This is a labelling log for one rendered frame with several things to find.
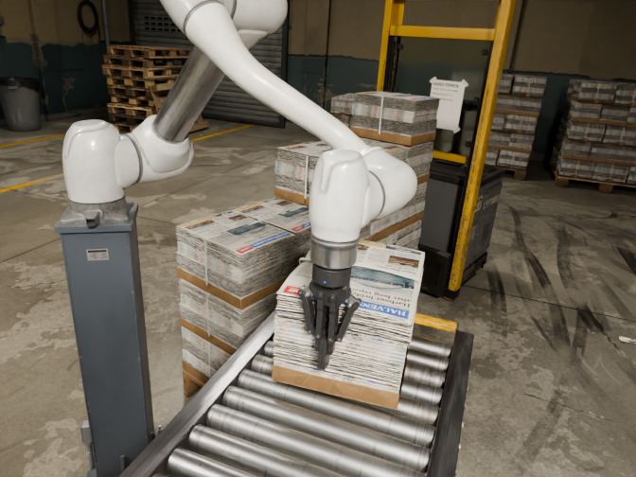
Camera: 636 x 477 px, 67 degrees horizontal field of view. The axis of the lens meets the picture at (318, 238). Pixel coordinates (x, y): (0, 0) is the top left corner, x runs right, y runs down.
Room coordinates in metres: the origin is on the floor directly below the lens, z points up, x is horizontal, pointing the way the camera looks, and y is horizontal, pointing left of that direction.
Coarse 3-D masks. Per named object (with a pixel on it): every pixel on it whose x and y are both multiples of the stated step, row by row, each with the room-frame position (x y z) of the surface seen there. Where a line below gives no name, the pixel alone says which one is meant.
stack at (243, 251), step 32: (192, 224) 1.75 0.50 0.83; (224, 224) 1.77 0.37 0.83; (256, 224) 1.80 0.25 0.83; (288, 224) 1.83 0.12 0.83; (384, 224) 2.31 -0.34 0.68; (192, 256) 1.68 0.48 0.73; (224, 256) 1.56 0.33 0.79; (256, 256) 1.57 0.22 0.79; (288, 256) 1.70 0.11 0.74; (192, 288) 1.68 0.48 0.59; (224, 288) 1.56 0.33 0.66; (256, 288) 1.58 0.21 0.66; (192, 320) 1.68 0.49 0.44; (224, 320) 1.57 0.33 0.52; (256, 320) 1.57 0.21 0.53; (192, 352) 1.69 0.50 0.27; (224, 352) 1.57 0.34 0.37; (192, 384) 1.74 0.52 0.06
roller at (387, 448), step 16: (224, 400) 0.83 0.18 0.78; (240, 400) 0.82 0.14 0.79; (256, 400) 0.82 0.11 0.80; (272, 400) 0.82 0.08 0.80; (256, 416) 0.80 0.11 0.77; (272, 416) 0.79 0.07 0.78; (288, 416) 0.79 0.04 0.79; (304, 416) 0.78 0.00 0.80; (320, 416) 0.78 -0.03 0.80; (304, 432) 0.77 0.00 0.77; (320, 432) 0.76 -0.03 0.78; (336, 432) 0.75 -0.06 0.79; (352, 432) 0.75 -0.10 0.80; (368, 432) 0.75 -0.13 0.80; (352, 448) 0.73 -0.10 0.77; (368, 448) 0.72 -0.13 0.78; (384, 448) 0.72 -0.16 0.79; (400, 448) 0.72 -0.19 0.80; (416, 448) 0.72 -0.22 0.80; (400, 464) 0.70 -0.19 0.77; (416, 464) 0.69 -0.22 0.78
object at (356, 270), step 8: (304, 264) 1.03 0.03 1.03; (352, 272) 1.01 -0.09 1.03; (360, 272) 1.01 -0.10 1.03; (368, 272) 1.02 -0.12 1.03; (376, 272) 1.02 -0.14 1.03; (384, 272) 1.02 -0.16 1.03; (400, 272) 1.02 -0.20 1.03; (408, 272) 1.03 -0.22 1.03; (392, 280) 0.98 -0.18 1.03; (400, 280) 0.98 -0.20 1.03; (408, 280) 0.99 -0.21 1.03; (416, 280) 0.99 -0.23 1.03
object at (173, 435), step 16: (272, 320) 1.14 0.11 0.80; (256, 336) 1.06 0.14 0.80; (272, 336) 1.07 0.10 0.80; (240, 352) 0.99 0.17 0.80; (256, 352) 0.99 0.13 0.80; (224, 368) 0.92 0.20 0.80; (240, 368) 0.92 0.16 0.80; (208, 384) 0.86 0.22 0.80; (224, 384) 0.86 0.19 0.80; (192, 400) 0.81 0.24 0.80; (208, 400) 0.81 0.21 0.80; (176, 416) 0.76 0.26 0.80; (192, 416) 0.76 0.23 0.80; (160, 432) 0.72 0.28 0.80; (176, 432) 0.72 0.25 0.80; (160, 448) 0.68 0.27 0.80; (176, 448) 0.68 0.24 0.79; (144, 464) 0.64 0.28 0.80; (160, 464) 0.64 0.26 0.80
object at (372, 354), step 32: (288, 288) 0.90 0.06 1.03; (352, 288) 0.92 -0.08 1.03; (384, 288) 0.94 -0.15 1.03; (416, 288) 0.95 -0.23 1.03; (288, 320) 0.88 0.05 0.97; (352, 320) 0.84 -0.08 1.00; (384, 320) 0.82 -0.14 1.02; (288, 352) 0.88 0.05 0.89; (352, 352) 0.85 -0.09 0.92; (384, 352) 0.83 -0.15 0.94; (384, 384) 0.82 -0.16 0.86
